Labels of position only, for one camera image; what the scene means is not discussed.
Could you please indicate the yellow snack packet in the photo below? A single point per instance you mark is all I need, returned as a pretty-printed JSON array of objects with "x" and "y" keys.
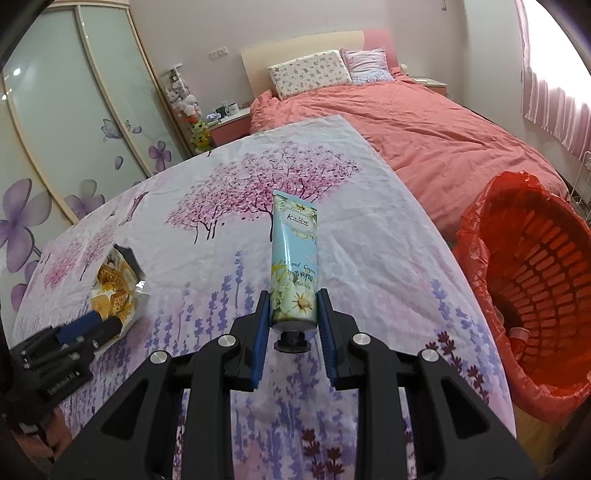
[{"x": 115, "y": 288}]

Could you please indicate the pink striped pillow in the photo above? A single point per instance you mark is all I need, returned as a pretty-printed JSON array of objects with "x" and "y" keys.
[{"x": 367, "y": 64}]

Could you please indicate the floral hand cream tube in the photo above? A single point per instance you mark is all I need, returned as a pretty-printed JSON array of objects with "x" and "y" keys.
[{"x": 293, "y": 258}]

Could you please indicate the pink duvet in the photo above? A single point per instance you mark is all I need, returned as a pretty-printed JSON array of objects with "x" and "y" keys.
[{"x": 438, "y": 134}]

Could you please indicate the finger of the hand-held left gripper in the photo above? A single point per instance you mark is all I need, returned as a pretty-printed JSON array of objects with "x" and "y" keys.
[
  {"x": 81, "y": 328},
  {"x": 108, "y": 332}
]

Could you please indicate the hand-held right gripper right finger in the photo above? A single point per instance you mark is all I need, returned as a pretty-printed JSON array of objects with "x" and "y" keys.
[{"x": 325, "y": 341}]

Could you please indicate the table with floral tablecloth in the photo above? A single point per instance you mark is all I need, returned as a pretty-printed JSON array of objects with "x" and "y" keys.
[{"x": 207, "y": 194}]

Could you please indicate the pink curtain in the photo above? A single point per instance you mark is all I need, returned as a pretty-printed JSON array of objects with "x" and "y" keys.
[{"x": 554, "y": 101}]

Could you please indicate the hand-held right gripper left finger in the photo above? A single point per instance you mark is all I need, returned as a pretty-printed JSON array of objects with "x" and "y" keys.
[{"x": 258, "y": 337}]

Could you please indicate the hanging plush toys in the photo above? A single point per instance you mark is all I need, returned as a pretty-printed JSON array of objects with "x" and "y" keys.
[{"x": 182, "y": 97}]

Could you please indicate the white wall socket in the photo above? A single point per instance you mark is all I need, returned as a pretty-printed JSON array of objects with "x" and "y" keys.
[{"x": 219, "y": 52}]

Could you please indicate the green plush toy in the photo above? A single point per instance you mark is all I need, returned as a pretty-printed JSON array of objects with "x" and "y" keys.
[{"x": 201, "y": 134}]

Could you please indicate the pink and white nightstand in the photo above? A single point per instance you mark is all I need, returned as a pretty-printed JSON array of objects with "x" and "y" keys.
[
  {"x": 429, "y": 86},
  {"x": 231, "y": 129}
]

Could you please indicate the bed with beige headboard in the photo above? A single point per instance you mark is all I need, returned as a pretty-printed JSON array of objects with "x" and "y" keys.
[{"x": 300, "y": 50}]

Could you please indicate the red plastic laundry basket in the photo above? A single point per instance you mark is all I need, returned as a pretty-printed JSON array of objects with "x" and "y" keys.
[{"x": 475, "y": 258}]

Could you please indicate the wardrobe with flower print doors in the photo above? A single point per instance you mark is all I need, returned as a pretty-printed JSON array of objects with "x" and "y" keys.
[{"x": 69, "y": 115}]

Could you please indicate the white and red paper cup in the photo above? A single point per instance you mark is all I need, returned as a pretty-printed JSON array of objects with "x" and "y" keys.
[{"x": 518, "y": 339}]

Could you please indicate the white floral pillow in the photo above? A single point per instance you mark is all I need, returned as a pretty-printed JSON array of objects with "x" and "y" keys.
[{"x": 309, "y": 74}]

